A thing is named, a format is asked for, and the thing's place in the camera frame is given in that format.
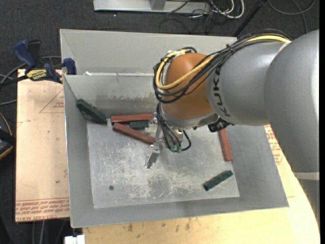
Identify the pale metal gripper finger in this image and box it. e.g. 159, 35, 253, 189
150, 143, 164, 166
144, 146, 154, 170

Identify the dark green flat block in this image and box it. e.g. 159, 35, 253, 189
129, 120, 150, 130
203, 169, 234, 192
76, 98, 108, 124

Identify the grey metal bin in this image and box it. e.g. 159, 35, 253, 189
59, 28, 289, 229

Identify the red-brown flat block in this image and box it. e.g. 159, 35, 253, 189
217, 128, 234, 163
112, 122, 156, 145
110, 113, 153, 124

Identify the black cylinder on white bracket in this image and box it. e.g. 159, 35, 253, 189
207, 120, 229, 133

